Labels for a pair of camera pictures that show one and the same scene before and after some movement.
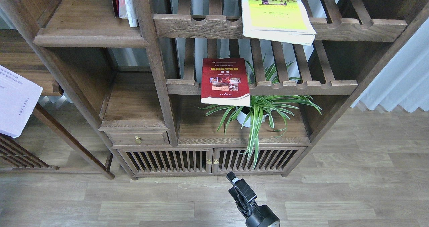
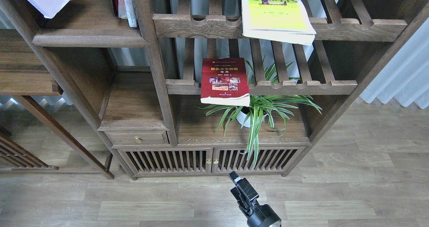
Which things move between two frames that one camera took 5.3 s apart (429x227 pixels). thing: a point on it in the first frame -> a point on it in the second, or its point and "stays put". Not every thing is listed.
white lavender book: [18, 97] -> [49, 0]
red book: [224, 81] stays put
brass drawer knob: [138, 139] stays put
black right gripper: [262, 216] stays put
